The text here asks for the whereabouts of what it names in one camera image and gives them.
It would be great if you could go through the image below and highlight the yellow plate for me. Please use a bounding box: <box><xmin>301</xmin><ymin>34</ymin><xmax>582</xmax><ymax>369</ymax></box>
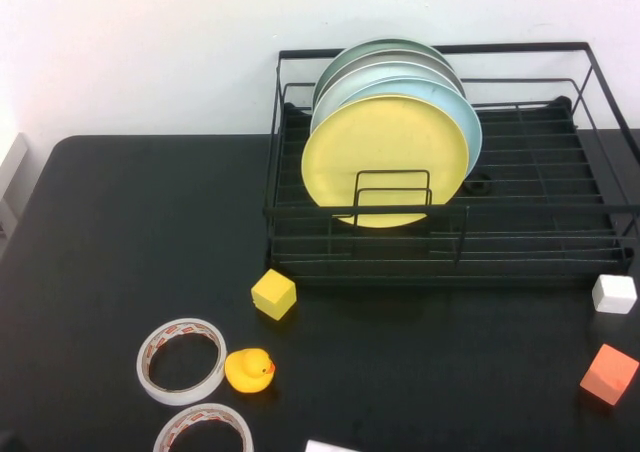
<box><xmin>300</xmin><ymin>93</ymin><xmax>472</xmax><ymax>230</ymax></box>

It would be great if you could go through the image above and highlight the pale mint plate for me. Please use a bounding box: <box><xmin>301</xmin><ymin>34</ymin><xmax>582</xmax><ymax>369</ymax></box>
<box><xmin>309</xmin><ymin>60</ymin><xmax>464</xmax><ymax>134</ymax></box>

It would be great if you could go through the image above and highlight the grey beige plate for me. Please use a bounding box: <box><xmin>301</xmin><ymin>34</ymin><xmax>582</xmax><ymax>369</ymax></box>
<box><xmin>313</xmin><ymin>49</ymin><xmax>466</xmax><ymax>104</ymax></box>

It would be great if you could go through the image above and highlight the light blue plate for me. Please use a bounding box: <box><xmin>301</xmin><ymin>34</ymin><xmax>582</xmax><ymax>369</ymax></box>
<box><xmin>339</xmin><ymin>75</ymin><xmax>485</xmax><ymax>179</ymax></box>

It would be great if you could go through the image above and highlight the dark green plate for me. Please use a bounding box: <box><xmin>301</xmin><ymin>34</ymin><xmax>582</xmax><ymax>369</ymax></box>
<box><xmin>312</xmin><ymin>37</ymin><xmax>452</xmax><ymax>98</ymax></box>

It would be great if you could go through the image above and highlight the yellow foam cube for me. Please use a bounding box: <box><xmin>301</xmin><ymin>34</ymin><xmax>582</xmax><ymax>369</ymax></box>
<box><xmin>250</xmin><ymin>267</ymin><xmax>298</xmax><ymax>322</ymax></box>

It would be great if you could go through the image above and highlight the black round drain plug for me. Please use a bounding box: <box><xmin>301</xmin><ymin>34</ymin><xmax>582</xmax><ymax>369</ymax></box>
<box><xmin>461</xmin><ymin>171</ymin><xmax>496</xmax><ymax>197</ymax></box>

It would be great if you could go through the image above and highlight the yellow rubber duck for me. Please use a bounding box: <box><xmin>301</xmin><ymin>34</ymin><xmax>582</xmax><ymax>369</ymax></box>
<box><xmin>223</xmin><ymin>347</ymin><xmax>277</xmax><ymax>395</ymax></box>

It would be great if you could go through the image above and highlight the white tape roll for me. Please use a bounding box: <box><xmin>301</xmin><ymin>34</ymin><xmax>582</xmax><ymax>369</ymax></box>
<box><xmin>135</xmin><ymin>316</ymin><xmax>228</xmax><ymax>407</ymax></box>
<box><xmin>152</xmin><ymin>402</ymin><xmax>254</xmax><ymax>452</ymax></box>

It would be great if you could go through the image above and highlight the white power adapter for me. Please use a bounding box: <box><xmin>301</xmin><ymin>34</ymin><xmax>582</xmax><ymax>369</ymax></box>
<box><xmin>304</xmin><ymin>438</ymin><xmax>362</xmax><ymax>452</ymax></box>

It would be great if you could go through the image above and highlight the white foam cube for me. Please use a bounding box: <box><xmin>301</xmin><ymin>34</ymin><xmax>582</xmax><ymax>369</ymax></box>
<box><xmin>591</xmin><ymin>273</ymin><xmax>639</xmax><ymax>316</ymax></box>

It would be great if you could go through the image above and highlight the orange foam cube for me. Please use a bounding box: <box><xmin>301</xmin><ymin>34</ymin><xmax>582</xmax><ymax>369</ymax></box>
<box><xmin>579</xmin><ymin>342</ymin><xmax>640</xmax><ymax>408</ymax></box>

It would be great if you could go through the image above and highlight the black wire dish rack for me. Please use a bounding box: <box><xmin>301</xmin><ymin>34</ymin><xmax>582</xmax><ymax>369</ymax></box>
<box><xmin>261</xmin><ymin>40</ymin><xmax>640</xmax><ymax>288</ymax></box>

